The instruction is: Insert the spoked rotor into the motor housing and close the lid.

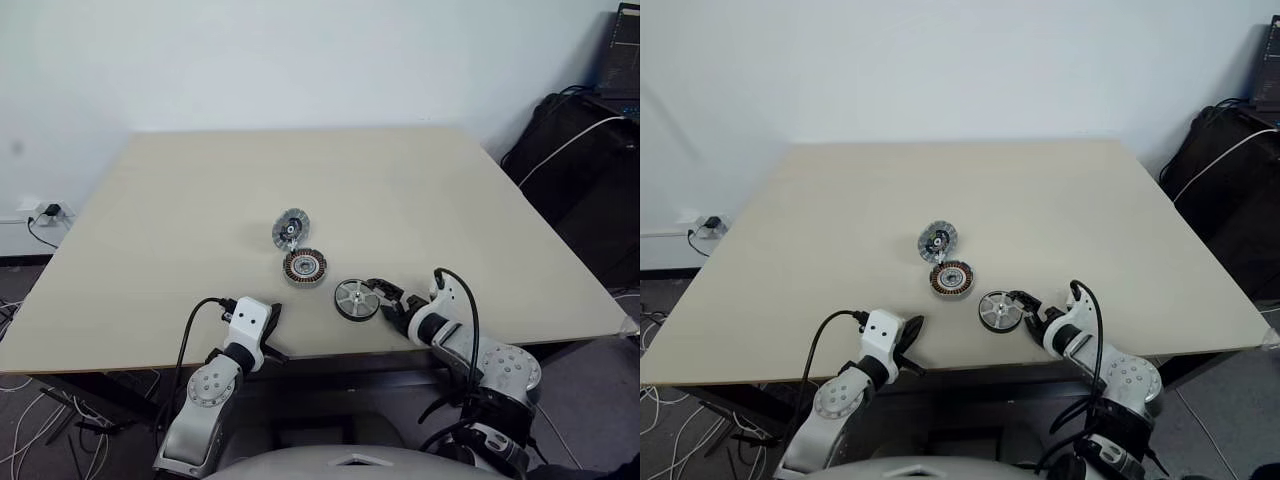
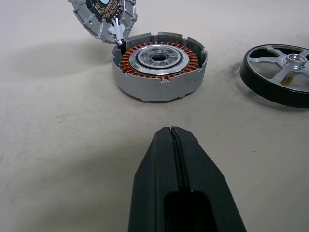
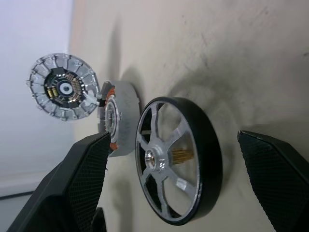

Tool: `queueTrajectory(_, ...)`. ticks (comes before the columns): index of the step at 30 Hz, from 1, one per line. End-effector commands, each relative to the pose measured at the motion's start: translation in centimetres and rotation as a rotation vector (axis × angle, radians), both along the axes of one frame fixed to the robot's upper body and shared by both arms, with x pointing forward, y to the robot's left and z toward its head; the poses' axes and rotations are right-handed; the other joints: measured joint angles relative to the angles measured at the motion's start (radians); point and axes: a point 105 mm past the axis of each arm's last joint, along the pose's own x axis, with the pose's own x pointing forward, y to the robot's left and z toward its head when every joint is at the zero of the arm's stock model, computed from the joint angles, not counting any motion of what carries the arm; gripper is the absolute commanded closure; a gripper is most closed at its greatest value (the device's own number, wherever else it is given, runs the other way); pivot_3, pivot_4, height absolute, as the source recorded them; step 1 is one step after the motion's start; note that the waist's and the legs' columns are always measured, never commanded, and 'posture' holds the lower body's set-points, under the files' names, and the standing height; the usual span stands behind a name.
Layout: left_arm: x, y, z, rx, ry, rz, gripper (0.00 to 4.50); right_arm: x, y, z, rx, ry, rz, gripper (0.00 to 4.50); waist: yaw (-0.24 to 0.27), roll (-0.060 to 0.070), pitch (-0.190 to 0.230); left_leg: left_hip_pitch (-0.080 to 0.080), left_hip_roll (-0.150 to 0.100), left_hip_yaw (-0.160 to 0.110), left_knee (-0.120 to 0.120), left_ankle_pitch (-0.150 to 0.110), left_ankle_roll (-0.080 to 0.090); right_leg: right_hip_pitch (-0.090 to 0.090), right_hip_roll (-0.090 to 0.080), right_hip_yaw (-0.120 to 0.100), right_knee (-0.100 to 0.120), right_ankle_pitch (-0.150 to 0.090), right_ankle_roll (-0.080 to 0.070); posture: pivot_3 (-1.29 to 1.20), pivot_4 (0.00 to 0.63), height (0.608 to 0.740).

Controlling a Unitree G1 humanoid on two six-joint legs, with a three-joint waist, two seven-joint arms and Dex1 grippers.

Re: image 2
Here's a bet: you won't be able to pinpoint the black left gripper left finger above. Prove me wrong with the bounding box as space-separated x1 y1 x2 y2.
127 126 188 232

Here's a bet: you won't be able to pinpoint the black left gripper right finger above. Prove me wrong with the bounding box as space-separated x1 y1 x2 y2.
172 126 247 232

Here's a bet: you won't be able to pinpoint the black-rimmed silver spoked rotor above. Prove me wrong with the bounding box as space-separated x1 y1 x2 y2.
239 43 309 109

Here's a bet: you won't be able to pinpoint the grey motor housing copper windings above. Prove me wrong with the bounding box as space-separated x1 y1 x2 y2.
112 30 209 103

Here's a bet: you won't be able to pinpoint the grey hinged motor lid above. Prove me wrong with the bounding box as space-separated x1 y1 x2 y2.
71 0 138 45

